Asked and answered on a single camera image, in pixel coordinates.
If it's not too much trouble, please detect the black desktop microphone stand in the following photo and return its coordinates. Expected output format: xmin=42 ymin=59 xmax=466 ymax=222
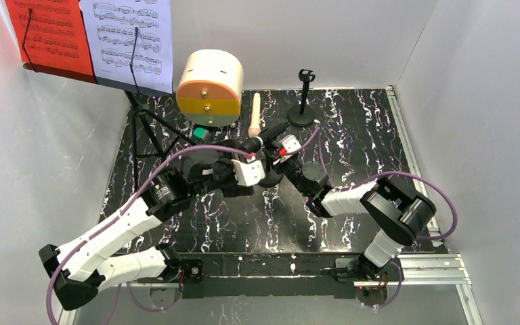
xmin=258 ymin=149 xmax=284 ymax=188

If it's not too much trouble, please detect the black handheld microphone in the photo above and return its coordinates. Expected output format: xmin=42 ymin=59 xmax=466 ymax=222
xmin=238 ymin=122 xmax=290 ymax=154

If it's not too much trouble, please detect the pink microphone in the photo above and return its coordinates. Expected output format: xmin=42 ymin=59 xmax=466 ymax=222
xmin=248 ymin=92 xmax=261 ymax=137

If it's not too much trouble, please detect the black tripod music stand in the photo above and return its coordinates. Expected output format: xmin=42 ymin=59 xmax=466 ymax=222
xmin=22 ymin=62 xmax=196 ymax=190

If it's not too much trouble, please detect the white sheet music page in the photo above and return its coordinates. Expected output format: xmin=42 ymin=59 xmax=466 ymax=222
xmin=79 ymin=0 xmax=173 ymax=95

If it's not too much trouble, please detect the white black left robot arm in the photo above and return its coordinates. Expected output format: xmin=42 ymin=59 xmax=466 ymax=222
xmin=39 ymin=145 xmax=265 ymax=310

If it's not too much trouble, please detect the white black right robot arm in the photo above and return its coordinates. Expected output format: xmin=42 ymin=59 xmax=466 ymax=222
xmin=273 ymin=158 xmax=437 ymax=282

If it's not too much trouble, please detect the green and grey eraser block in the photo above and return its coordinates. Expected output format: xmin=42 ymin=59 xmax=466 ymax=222
xmin=192 ymin=127 xmax=210 ymax=142

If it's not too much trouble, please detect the round three-colour drawer cabinet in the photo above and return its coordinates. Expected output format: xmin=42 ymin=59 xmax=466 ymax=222
xmin=175 ymin=49 xmax=244 ymax=127

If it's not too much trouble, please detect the red sheet music page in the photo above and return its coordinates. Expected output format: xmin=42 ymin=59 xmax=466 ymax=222
xmin=5 ymin=0 xmax=97 ymax=84

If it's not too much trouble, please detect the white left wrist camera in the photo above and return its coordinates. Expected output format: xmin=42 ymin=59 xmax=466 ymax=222
xmin=231 ymin=159 xmax=265 ymax=187

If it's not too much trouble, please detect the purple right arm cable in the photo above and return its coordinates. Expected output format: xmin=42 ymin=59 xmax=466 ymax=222
xmin=286 ymin=121 xmax=458 ymax=309

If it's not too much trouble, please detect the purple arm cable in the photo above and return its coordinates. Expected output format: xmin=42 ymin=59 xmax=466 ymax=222
xmin=45 ymin=144 xmax=257 ymax=325
xmin=286 ymin=121 xmax=458 ymax=309

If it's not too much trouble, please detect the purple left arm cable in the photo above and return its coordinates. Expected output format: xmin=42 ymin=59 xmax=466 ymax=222
xmin=45 ymin=144 xmax=257 ymax=325

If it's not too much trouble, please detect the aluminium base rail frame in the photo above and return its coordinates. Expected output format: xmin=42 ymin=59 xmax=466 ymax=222
xmin=58 ymin=86 xmax=484 ymax=325

